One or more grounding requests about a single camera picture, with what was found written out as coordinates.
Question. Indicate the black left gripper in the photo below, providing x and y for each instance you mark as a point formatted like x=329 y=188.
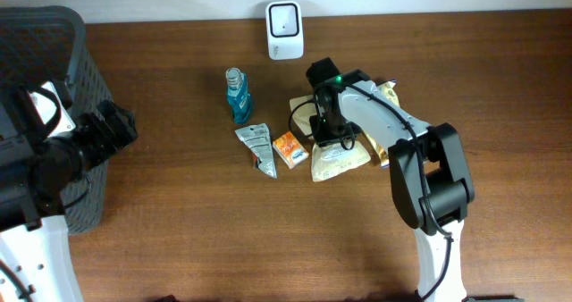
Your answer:
x=105 y=143

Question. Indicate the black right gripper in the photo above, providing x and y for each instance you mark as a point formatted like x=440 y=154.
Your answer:
x=325 y=138

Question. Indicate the orange white small box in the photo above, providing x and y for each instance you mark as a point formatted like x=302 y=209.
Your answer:
x=290 y=150

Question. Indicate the yellow snack bag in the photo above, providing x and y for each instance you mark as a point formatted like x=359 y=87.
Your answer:
x=387 y=89

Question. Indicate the silver triangular snack packet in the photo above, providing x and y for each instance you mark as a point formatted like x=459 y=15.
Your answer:
x=258 y=141

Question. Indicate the teal mouthwash bottle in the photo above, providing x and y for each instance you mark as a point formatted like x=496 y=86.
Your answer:
x=238 y=96

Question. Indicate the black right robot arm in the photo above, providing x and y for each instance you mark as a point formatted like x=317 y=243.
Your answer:
x=431 y=186

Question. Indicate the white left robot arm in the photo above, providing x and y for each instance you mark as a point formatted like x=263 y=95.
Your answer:
x=37 y=265

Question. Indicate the white barcode scanner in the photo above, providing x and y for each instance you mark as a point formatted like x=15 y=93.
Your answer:
x=284 y=29

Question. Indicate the grey plastic lattice basket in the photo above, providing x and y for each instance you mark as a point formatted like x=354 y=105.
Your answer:
x=39 y=44

